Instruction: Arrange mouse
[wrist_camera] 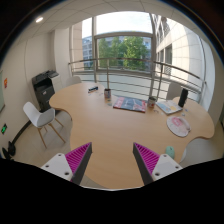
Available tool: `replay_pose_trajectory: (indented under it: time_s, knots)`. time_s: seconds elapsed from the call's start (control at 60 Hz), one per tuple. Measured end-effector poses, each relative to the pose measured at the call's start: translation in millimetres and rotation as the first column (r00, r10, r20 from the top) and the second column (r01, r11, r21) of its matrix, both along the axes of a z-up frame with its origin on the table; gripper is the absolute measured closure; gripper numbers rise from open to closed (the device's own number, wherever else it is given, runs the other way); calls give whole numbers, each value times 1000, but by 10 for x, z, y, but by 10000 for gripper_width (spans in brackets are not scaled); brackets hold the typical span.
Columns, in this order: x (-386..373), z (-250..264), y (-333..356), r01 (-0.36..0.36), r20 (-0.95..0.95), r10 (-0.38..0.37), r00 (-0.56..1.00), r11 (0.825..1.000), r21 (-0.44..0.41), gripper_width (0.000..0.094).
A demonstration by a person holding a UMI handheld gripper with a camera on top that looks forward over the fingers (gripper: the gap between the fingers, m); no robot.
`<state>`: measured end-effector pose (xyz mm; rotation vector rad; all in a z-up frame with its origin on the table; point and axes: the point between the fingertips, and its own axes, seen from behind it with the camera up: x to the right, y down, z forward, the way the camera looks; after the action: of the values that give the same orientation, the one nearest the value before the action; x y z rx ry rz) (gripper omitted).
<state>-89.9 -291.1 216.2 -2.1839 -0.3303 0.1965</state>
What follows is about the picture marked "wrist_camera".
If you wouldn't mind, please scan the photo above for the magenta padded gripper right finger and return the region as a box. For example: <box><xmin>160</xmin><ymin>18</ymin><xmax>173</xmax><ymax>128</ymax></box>
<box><xmin>133</xmin><ymin>143</ymin><xmax>182</xmax><ymax>185</ymax></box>

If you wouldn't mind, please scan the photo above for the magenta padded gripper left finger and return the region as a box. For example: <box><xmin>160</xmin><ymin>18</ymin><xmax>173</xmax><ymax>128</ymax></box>
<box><xmin>42</xmin><ymin>142</ymin><xmax>92</xmax><ymax>185</ymax></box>

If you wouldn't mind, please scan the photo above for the light green computer mouse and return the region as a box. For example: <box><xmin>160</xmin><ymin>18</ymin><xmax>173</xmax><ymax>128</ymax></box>
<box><xmin>165</xmin><ymin>146</ymin><xmax>175</xmax><ymax>159</ymax></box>

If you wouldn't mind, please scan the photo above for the white chair with wooden legs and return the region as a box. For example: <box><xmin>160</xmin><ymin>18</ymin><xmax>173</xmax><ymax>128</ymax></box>
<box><xmin>23</xmin><ymin>102</ymin><xmax>64</xmax><ymax>144</ymax></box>

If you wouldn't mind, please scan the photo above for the white open book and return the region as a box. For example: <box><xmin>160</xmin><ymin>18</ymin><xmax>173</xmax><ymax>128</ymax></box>
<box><xmin>156</xmin><ymin>100</ymin><xmax>182</xmax><ymax>115</ymax></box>

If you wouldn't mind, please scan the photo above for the white mug with pattern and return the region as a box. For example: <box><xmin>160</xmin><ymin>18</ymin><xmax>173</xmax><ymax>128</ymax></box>
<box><xmin>147</xmin><ymin>96</ymin><xmax>157</xmax><ymax>108</ymax></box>

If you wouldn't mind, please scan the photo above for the red and grey magazine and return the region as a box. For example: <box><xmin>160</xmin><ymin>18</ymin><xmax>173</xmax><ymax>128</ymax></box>
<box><xmin>113</xmin><ymin>97</ymin><xmax>146</xmax><ymax>113</ymax></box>

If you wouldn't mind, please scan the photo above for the green exit sign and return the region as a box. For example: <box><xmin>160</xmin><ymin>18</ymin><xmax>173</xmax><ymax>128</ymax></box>
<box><xmin>1</xmin><ymin>123</ymin><xmax>7</xmax><ymax>135</ymax></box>

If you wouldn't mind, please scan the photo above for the white chair at right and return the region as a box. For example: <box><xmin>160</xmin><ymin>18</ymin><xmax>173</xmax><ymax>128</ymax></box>
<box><xmin>166</xmin><ymin>82</ymin><xmax>182</xmax><ymax>100</ymax></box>

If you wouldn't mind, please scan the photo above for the black cylindrical speaker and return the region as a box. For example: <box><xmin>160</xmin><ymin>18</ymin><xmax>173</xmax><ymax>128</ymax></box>
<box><xmin>178</xmin><ymin>88</ymin><xmax>188</xmax><ymax>108</ymax></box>

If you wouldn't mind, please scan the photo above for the dark cup with stick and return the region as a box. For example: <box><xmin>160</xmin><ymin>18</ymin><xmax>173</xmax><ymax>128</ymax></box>
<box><xmin>104</xmin><ymin>88</ymin><xmax>111</xmax><ymax>99</ymax></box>

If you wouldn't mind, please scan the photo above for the black office printer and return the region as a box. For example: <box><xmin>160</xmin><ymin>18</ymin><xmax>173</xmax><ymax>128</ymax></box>
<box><xmin>32</xmin><ymin>70</ymin><xmax>58</xmax><ymax>112</ymax></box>

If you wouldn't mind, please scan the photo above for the white chair behind table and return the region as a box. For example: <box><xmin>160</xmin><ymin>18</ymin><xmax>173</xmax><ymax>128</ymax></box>
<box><xmin>66</xmin><ymin>76</ymin><xmax>81</xmax><ymax>86</ymax></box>

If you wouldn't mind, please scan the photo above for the metal window railing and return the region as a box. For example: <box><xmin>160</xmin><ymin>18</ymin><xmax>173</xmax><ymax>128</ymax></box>
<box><xmin>69</xmin><ymin>57</ymin><xmax>205</xmax><ymax>98</ymax></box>

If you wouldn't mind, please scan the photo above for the round ceiling light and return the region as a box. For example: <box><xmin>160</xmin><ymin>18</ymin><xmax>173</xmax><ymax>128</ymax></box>
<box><xmin>35</xmin><ymin>17</ymin><xmax>43</xmax><ymax>23</ymax></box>

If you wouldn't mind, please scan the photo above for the red wall sign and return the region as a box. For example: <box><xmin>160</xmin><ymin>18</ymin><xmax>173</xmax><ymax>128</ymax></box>
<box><xmin>4</xmin><ymin>78</ymin><xmax>8</xmax><ymax>88</ymax></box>

